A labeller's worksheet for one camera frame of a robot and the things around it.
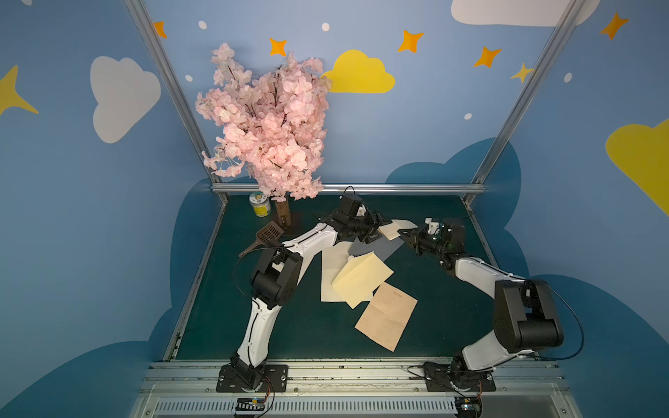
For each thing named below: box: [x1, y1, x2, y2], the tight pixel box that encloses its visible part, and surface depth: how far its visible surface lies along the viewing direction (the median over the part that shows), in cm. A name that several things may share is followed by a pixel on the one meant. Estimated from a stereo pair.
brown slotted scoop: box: [238, 220, 285, 258], surface depth 110 cm
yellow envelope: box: [331, 250, 395, 310], surface depth 98 cm
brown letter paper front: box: [354, 282, 419, 352], surface depth 89 cm
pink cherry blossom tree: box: [195, 42, 332, 230], surface depth 69 cm
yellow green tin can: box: [248, 190, 271, 218], surface depth 113 cm
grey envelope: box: [347, 235, 406, 263], surface depth 104 cm
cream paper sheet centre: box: [320, 241, 353, 303], surface depth 98 cm
